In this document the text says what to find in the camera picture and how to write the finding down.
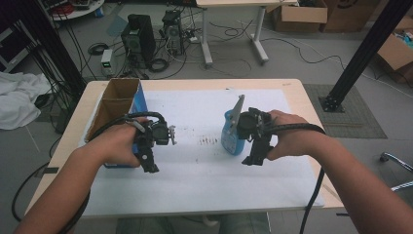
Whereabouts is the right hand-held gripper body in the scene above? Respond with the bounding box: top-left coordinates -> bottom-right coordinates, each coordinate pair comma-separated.
237,106 -> 278,167

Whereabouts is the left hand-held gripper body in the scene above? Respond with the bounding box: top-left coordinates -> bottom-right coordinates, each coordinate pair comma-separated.
133,119 -> 170,175

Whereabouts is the cardboard box with blue side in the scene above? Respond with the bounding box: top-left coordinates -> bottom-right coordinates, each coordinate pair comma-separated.
84,77 -> 149,169

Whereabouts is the person's right hand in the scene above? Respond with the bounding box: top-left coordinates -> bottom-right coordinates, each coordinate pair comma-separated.
266,109 -> 319,162

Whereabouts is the person's left hand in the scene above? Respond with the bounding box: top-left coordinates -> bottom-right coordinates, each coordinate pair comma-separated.
94,117 -> 151,169

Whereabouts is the white table mat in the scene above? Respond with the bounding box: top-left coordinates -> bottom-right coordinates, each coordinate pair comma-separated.
78,89 -> 326,217

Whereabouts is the white power supply unit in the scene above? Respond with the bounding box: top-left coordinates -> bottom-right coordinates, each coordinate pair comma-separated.
100,48 -> 114,78

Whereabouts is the black computer tower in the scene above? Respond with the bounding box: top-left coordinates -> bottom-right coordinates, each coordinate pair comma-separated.
121,14 -> 157,67

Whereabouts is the open computer tower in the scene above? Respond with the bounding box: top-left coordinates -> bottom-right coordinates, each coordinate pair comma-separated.
161,9 -> 185,57

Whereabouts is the white-legged desk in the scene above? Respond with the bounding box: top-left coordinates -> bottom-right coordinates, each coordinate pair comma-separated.
195,0 -> 299,67

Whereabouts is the dark floor mat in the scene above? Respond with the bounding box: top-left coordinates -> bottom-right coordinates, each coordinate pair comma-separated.
303,83 -> 388,139

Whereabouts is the open cardboard box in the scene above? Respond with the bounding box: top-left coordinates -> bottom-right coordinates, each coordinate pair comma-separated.
272,0 -> 329,34

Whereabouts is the white cloth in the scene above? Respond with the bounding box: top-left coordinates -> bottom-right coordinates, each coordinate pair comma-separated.
0,70 -> 53,132

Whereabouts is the chrome chair base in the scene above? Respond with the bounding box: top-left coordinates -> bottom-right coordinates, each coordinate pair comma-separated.
379,151 -> 413,193

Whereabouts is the round white table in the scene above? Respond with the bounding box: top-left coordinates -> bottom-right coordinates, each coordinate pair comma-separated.
41,0 -> 106,21

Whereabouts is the large brown cardboard box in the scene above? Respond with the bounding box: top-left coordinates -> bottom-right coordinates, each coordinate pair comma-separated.
319,0 -> 382,34

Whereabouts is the cardboard box with contents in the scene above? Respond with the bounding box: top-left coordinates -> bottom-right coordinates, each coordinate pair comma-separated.
375,15 -> 413,84

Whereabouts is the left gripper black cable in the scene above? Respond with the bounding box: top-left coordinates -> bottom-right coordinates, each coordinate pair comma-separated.
57,111 -> 168,234

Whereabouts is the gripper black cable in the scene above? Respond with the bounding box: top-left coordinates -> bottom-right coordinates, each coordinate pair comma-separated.
57,111 -> 168,234
272,122 -> 326,234

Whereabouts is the coiled black cable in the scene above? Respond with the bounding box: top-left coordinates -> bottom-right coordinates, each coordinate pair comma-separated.
88,42 -> 110,56
147,57 -> 170,74

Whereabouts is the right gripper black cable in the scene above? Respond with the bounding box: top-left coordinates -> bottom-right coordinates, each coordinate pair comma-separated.
272,122 -> 326,234

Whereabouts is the black metal frame post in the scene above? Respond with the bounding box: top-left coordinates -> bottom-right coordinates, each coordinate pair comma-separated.
5,0 -> 88,98
319,0 -> 413,113

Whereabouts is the black floor cable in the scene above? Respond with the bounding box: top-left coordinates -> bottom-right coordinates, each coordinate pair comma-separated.
11,161 -> 51,223

